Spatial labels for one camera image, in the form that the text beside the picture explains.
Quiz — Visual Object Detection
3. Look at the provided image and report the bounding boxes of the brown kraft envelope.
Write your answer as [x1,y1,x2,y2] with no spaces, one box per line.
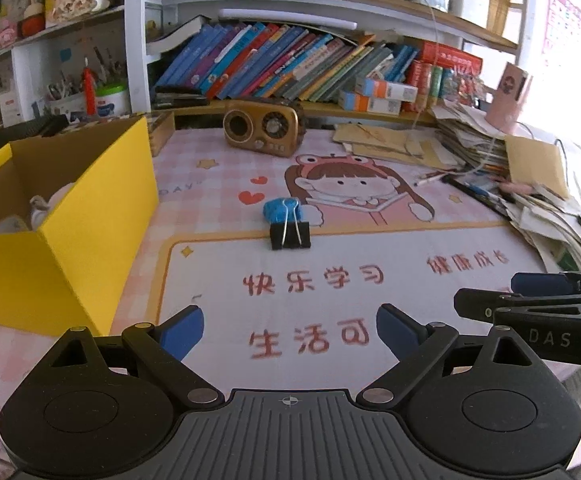
[504,136,569,198]

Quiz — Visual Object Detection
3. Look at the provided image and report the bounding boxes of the white charging cable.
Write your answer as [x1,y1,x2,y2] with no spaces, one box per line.
[410,0,517,181]

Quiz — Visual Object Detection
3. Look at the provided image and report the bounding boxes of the white bookshelf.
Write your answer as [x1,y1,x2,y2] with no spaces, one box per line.
[0,0,532,126]

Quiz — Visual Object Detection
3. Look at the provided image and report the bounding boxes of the pink cartoon desk mat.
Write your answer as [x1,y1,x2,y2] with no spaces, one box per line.
[0,127,581,441]

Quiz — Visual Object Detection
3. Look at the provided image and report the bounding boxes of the green lid white tub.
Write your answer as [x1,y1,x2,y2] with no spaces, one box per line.
[95,82,131,118]

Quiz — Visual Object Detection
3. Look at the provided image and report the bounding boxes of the flat cardboard pieces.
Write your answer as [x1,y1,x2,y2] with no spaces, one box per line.
[333,124,464,170]

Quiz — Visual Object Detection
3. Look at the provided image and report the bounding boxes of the pink paper cup holder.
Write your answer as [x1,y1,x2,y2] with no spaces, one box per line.
[486,63,533,134]

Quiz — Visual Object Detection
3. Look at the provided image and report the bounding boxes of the brown retro radio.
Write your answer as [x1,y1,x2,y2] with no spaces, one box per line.
[222,99,307,158]

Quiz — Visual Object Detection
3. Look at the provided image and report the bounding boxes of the red bottle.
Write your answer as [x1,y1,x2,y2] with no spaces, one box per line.
[82,58,96,117]

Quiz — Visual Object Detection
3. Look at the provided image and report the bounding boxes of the pink plush toy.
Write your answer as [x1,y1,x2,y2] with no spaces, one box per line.
[0,182,74,234]

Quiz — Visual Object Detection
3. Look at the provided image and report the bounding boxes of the row of leaning books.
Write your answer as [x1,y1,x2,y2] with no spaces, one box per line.
[147,16,420,107]

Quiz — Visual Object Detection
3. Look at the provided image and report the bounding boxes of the yellow cardboard box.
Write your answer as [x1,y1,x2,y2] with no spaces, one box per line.
[0,116,158,336]

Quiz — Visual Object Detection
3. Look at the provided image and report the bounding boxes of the black binder clip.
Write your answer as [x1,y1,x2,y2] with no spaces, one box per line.
[269,217,311,250]

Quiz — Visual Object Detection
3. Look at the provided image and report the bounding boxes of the messy paper stack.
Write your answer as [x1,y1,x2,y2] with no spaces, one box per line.
[432,103,581,272]

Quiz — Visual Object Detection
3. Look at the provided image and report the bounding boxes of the blue object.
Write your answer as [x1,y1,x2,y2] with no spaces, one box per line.
[262,197,304,224]

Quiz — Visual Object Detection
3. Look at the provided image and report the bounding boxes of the orange white medicine boxes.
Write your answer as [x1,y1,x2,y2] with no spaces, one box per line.
[337,78,419,116]

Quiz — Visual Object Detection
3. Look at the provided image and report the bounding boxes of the checkered wooden chess box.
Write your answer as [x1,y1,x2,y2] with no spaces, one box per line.
[143,112,176,157]

